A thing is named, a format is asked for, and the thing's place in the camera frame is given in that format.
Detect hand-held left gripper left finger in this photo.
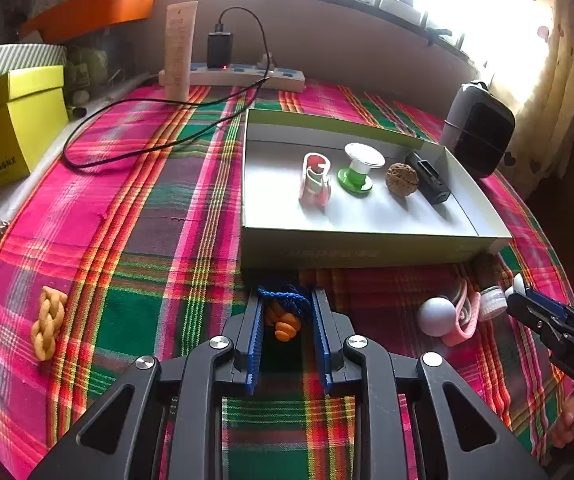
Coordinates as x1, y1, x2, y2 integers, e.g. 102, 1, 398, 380
29, 287, 268, 480

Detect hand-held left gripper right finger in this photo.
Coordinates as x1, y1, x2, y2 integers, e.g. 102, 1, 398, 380
311, 287, 550, 480

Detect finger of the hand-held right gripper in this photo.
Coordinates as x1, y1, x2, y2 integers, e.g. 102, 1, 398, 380
507, 292, 568, 346
524, 287, 574, 333

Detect blue cord with orange beads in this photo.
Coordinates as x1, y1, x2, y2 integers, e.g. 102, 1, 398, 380
257, 284, 312, 343

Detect white ribbed bottle cap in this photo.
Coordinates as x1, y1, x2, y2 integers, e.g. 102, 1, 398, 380
479, 285, 508, 320

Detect brown wrinkled walnut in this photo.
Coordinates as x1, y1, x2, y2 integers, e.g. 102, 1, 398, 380
385, 161, 420, 196
472, 252, 505, 288

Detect white round knob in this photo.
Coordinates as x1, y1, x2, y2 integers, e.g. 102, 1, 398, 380
416, 296, 456, 337

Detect green white cardboard tray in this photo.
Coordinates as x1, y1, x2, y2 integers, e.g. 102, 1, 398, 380
241, 108, 514, 271

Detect pink white clip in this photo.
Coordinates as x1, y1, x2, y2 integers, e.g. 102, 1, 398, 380
298, 151, 332, 207

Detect green white suction spool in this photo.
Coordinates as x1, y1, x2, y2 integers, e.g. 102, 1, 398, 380
337, 142, 386, 195

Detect black rectangular device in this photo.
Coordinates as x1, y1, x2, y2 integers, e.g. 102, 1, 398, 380
405, 152, 452, 206

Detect pink green plaid tablecloth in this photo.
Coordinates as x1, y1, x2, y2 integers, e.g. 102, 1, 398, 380
0, 80, 574, 480

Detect grey black space heater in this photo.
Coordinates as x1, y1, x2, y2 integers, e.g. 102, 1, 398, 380
439, 80, 516, 179

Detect orange braided charm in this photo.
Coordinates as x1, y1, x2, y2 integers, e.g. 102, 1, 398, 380
30, 286, 68, 362

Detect cream heart print curtain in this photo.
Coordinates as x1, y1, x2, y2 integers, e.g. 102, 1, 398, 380
487, 0, 574, 196

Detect white power strip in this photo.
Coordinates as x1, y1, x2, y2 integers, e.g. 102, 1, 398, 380
159, 62, 306, 93

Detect black charger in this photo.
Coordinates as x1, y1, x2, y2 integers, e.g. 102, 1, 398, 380
207, 32, 234, 68

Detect cream cosmetic tube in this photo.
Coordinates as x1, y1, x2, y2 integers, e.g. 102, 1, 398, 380
163, 1, 199, 101

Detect glass tank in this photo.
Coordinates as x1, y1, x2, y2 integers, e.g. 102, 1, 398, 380
64, 25, 142, 111

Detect yellow cardboard box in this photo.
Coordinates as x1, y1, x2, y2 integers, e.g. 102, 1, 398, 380
0, 65, 70, 203

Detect orange box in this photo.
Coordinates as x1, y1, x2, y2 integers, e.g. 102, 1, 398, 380
19, 0, 158, 43

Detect green white striped box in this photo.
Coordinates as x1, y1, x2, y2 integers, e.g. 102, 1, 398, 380
0, 44, 68, 82

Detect black charger cable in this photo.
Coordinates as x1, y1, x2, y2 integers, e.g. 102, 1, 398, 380
62, 6, 272, 172

